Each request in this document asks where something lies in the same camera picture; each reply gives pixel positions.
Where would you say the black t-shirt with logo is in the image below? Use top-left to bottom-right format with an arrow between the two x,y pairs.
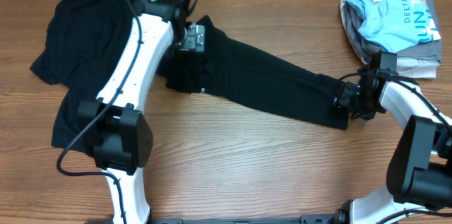
157,16 -> 348,129

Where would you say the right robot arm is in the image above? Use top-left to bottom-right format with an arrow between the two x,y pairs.
328,52 -> 451,223

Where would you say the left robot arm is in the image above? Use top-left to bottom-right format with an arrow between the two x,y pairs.
78,0 -> 206,223

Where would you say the white mesh folded shirt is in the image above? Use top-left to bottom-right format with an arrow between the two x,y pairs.
340,0 -> 443,79

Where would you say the dark grey folded shirt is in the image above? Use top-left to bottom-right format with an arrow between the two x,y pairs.
339,0 -> 442,69

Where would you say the light blue folded t-shirt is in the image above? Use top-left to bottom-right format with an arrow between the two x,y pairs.
341,0 -> 441,53

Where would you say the black shirt on pile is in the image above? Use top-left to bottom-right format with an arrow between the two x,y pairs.
30,0 -> 137,148

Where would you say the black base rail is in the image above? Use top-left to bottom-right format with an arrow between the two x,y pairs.
84,213 -> 345,224

